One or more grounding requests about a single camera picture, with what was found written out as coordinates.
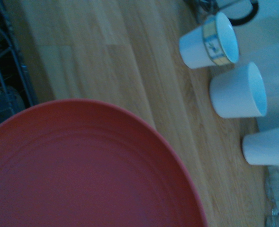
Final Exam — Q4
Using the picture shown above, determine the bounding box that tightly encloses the red plastic plate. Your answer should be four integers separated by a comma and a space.
0, 98, 209, 227

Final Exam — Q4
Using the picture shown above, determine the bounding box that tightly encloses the white cup with patterned rim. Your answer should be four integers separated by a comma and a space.
178, 11, 240, 70

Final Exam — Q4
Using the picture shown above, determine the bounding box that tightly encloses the wide white cup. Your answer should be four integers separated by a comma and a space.
209, 61, 268, 119

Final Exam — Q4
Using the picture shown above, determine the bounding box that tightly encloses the small white cup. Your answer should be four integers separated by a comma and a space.
242, 126, 279, 167

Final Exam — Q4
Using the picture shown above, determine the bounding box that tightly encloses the glass French press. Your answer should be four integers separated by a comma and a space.
189, 0, 260, 27

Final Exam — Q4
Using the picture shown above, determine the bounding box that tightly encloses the grey wire dishwasher rack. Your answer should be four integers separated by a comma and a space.
0, 0, 37, 127

